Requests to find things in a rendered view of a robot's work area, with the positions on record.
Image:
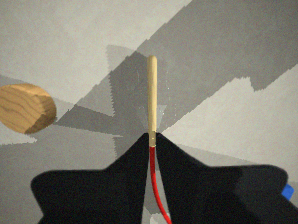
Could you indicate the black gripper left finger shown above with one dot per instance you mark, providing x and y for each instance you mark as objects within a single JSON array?
[{"x": 120, "y": 186}]

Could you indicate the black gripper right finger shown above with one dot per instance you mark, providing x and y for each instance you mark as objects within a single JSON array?
[{"x": 187, "y": 182}]

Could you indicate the round wooden disc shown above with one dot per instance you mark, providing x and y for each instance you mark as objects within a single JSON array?
[{"x": 26, "y": 108}]

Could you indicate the red string with pale wooden stick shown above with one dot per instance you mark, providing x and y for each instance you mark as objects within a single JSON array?
[{"x": 152, "y": 92}]

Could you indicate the blue block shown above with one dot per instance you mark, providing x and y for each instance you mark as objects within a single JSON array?
[{"x": 288, "y": 191}]

